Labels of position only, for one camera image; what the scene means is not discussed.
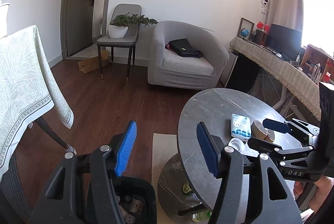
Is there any brown tape roll core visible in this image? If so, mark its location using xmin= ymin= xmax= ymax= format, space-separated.
xmin=251 ymin=120 xmax=275 ymax=143

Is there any blue white tissue pack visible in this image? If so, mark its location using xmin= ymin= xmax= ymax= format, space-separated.
xmin=230 ymin=114 xmax=251 ymax=142

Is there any dark green trash bin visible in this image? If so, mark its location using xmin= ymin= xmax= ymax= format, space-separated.
xmin=111 ymin=176 xmax=157 ymax=223

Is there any person's right hand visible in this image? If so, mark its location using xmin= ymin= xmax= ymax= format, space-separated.
xmin=293 ymin=176 xmax=333 ymax=213

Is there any white small cup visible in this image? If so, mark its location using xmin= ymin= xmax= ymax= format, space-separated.
xmin=228 ymin=138 xmax=246 ymax=153

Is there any beige woven rug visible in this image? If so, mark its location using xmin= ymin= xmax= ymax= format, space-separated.
xmin=151 ymin=133 xmax=178 ymax=223

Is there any round grey marble coffee table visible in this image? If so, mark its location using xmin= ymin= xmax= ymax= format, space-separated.
xmin=157 ymin=87 xmax=318 ymax=224

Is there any beige fringed desk cloth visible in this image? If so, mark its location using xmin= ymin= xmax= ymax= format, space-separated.
xmin=230 ymin=37 xmax=321 ymax=120

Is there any black table leg with sock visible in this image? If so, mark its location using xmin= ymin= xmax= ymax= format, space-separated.
xmin=35 ymin=116 xmax=76 ymax=154

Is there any yellow drink bottle green cap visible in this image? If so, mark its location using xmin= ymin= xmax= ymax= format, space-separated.
xmin=191 ymin=210 xmax=212 ymax=223

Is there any wooden desk shelf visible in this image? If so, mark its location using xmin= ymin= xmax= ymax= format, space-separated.
xmin=300 ymin=44 xmax=333 ymax=84

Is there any grey armchair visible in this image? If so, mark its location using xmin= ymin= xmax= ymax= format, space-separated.
xmin=147 ymin=20 xmax=230 ymax=91

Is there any black computer monitor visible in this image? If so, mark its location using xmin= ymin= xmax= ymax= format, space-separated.
xmin=266 ymin=24 xmax=302 ymax=60

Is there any brown cardboard box on floor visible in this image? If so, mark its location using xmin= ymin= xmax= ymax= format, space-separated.
xmin=78 ymin=49 xmax=109 ymax=74

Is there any small blue globe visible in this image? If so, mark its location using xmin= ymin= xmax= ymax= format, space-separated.
xmin=240 ymin=28 xmax=249 ymax=39

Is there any black handbag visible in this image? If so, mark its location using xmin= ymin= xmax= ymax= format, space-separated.
xmin=165 ymin=38 xmax=203 ymax=58

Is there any white patterned tablecloth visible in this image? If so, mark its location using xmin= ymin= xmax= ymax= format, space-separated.
xmin=1 ymin=25 xmax=74 ymax=174

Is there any potted plant in white pot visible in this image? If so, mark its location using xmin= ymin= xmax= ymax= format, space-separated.
xmin=108 ymin=13 xmax=158 ymax=39

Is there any grey dining chair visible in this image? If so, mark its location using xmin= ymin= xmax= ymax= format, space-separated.
xmin=96 ymin=4 xmax=142 ymax=82

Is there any grey-green door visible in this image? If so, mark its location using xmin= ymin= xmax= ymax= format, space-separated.
xmin=60 ymin=0 xmax=95 ymax=59

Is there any wooden picture frame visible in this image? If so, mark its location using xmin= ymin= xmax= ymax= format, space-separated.
xmin=237 ymin=18 xmax=254 ymax=41

